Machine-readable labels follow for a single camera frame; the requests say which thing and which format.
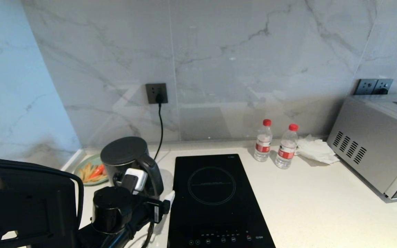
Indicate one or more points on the pile of yellow fries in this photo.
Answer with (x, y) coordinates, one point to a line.
(87, 172)

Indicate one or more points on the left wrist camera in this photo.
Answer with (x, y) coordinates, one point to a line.
(137, 179)

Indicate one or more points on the black electric kettle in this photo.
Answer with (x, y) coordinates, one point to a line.
(126, 155)

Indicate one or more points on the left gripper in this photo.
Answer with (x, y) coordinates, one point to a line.
(146, 208)

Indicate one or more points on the orange carrot piece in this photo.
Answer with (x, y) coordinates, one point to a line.
(98, 171)

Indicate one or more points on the crumpled white cloth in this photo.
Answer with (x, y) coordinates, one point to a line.
(317, 150)

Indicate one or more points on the red capped water bottle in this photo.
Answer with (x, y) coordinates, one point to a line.
(287, 150)
(263, 144)

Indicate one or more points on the black power plug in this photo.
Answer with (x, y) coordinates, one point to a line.
(159, 98)

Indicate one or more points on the green plate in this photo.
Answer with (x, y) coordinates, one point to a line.
(93, 159)

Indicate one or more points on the silver countertop oven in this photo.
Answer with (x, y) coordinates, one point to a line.
(370, 137)

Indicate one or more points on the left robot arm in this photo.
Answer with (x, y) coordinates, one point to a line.
(110, 210)

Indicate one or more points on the black induction cooktop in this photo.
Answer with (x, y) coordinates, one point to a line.
(215, 186)

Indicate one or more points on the black double wall outlet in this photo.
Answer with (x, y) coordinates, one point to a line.
(372, 86)

